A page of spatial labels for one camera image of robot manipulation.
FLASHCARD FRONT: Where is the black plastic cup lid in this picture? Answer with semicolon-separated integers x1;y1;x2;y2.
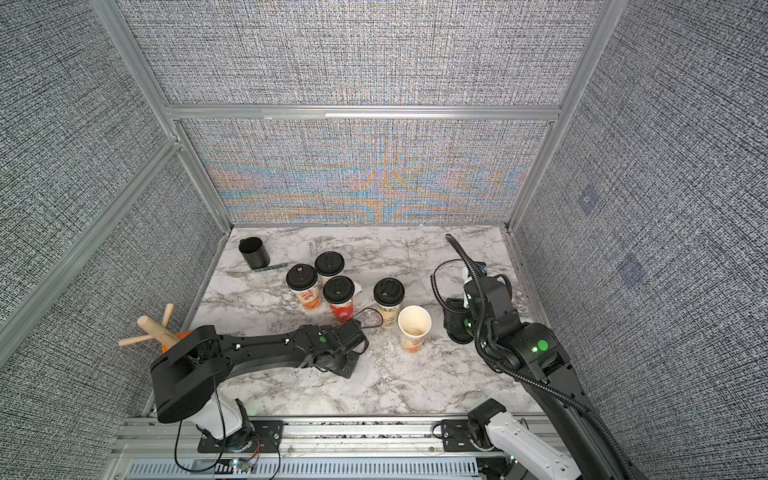
314;251;345;278
373;277;405;307
285;263;318;292
323;275;357;305
443;315;474;345

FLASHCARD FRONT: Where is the red milk tea paper cup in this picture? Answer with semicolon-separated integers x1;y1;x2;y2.
329;300;354;323

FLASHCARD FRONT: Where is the yellow paper cup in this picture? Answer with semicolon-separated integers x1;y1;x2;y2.
377;304;401;328

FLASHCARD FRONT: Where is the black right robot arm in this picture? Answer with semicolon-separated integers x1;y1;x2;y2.
443;299;644;479

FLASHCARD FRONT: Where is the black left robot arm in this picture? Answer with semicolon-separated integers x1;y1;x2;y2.
150;320;369;452

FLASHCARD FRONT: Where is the black cylindrical cup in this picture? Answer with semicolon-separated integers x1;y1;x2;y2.
238;237;271;270

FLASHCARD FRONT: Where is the orange mug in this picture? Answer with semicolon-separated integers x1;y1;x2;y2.
161;329;193;354

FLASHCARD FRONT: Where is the wooden mug tree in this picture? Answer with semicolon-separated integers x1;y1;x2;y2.
118;304;180;349

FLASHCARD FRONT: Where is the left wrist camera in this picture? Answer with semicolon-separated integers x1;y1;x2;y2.
325;319;370;355

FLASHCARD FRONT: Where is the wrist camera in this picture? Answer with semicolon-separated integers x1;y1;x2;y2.
463;274;520;328
325;319;370;355

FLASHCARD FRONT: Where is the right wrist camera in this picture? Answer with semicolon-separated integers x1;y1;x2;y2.
463;274;520;328

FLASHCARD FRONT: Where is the fork with teal handle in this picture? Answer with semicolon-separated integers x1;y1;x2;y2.
224;263;289;278

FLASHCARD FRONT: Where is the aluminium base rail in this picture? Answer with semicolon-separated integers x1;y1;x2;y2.
107;415;619;480

